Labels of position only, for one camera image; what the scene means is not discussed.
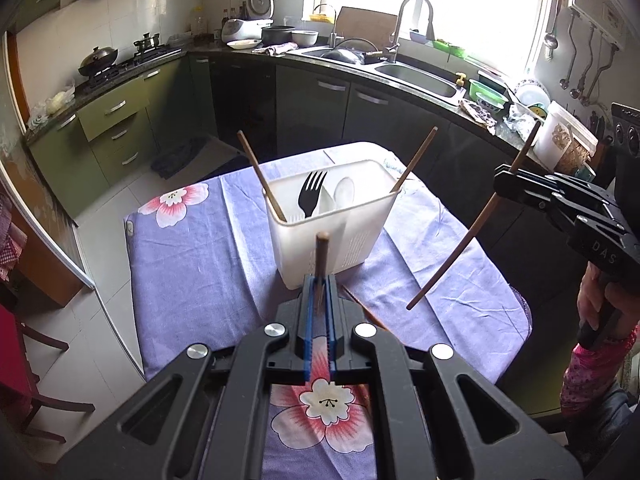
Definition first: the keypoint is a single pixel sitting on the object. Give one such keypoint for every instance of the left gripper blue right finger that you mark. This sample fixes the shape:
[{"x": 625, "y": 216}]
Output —
[{"x": 335, "y": 338}]

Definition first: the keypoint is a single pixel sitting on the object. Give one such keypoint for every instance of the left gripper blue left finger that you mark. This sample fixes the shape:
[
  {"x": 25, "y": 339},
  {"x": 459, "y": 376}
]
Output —
[{"x": 305, "y": 325}]

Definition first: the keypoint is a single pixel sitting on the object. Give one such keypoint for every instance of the wooden chopstick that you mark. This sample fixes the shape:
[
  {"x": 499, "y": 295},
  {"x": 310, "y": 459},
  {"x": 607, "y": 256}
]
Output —
[
  {"x": 415, "y": 160},
  {"x": 263, "y": 181},
  {"x": 322, "y": 252},
  {"x": 366, "y": 311},
  {"x": 478, "y": 223}
]

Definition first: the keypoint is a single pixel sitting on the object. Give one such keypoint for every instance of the black plastic fork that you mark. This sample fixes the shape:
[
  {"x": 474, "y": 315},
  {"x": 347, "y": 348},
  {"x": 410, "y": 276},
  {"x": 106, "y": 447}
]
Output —
[{"x": 310, "y": 192}]

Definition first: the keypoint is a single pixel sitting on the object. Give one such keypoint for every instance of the white plastic spoon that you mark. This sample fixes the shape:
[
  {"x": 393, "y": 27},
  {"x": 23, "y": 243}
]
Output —
[{"x": 337, "y": 194}]

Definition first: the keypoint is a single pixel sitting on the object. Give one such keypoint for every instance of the stainless kitchen sink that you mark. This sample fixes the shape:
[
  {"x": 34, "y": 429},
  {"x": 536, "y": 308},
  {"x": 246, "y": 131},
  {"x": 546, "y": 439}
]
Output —
[{"x": 426, "y": 81}]

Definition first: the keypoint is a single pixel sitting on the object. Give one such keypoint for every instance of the person's right hand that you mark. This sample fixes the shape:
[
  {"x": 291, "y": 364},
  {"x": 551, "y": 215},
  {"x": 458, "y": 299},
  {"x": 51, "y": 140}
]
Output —
[{"x": 591, "y": 298}]

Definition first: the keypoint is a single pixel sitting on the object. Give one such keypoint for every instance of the plastic cereal container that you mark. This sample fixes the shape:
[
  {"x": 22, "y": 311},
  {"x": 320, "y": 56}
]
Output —
[{"x": 563, "y": 144}]

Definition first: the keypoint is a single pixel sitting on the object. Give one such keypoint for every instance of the white plastic utensil holder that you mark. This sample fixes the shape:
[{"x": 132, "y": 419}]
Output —
[{"x": 353, "y": 231}]

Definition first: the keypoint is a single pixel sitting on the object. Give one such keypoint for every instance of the purple floral tablecloth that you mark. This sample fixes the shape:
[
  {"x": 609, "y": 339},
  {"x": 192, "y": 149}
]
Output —
[{"x": 211, "y": 261}]

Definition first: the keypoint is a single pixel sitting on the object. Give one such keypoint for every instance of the green plastic basket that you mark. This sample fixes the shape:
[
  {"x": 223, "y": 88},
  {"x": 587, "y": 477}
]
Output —
[{"x": 482, "y": 94}]

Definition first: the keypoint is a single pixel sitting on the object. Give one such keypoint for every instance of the dark lower cabinet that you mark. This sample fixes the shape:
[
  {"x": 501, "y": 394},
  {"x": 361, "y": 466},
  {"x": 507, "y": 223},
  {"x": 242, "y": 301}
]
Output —
[{"x": 290, "y": 106}]

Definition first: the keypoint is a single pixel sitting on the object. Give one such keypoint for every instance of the hanging steel ladle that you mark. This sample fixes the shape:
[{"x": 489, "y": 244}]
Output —
[{"x": 550, "y": 39}]

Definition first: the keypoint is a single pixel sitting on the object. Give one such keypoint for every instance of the white bowl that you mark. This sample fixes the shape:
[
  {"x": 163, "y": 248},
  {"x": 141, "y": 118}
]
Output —
[{"x": 304, "y": 38}]

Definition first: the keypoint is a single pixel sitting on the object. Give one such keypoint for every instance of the black cooking pot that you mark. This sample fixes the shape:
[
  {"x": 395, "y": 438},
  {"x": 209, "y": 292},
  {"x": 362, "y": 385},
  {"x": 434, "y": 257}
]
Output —
[{"x": 273, "y": 35}]

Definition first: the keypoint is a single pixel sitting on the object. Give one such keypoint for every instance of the wooden cutting board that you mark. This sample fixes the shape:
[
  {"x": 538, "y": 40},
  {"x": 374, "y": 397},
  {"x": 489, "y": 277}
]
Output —
[{"x": 377, "y": 27}]

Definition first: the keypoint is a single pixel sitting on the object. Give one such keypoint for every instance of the white rice cooker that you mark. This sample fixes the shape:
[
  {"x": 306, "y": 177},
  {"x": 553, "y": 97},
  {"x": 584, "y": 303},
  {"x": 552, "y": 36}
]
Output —
[{"x": 258, "y": 15}]

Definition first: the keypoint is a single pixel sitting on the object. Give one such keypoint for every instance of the green lower cabinet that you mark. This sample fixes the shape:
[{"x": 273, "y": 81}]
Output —
[{"x": 160, "y": 109}]

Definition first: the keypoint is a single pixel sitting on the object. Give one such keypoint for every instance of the red wooden chair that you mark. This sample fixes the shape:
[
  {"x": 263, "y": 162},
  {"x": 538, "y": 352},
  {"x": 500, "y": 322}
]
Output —
[{"x": 20, "y": 398}]

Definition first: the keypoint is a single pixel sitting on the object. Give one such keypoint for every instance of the small steel pot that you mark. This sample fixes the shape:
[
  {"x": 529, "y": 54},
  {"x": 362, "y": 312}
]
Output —
[{"x": 147, "y": 43}]

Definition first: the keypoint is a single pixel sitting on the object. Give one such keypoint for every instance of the gas stove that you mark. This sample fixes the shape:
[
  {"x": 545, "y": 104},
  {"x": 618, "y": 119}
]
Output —
[{"x": 117, "y": 69}]

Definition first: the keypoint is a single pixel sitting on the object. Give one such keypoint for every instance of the black wok with lid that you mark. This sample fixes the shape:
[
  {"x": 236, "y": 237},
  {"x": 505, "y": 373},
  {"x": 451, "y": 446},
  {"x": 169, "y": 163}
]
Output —
[{"x": 99, "y": 59}]

